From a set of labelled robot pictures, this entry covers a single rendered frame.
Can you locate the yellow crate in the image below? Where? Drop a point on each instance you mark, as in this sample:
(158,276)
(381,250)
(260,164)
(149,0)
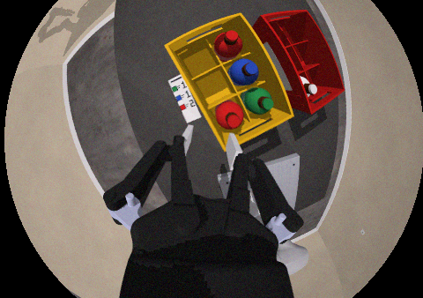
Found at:
(212,85)

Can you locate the white bottle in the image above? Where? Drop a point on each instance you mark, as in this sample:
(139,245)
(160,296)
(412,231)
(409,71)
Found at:
(310,88)

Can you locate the green bottle with pale green label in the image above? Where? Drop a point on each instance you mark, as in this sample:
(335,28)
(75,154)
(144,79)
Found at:
(257,100)

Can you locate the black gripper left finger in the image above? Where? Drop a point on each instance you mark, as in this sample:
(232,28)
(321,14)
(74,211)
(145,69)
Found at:
(125,199)

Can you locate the red crate with dividers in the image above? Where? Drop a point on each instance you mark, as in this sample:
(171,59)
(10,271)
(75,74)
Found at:
(312,52)

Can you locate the white paper strip with colored marks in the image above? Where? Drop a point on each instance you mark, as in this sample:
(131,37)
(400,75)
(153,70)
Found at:
(184,99)

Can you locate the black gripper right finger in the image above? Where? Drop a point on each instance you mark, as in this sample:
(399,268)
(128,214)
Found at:
(277,215)

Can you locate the blue bottle with light blue label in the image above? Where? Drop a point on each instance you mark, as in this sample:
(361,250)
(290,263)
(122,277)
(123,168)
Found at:
(243,72)

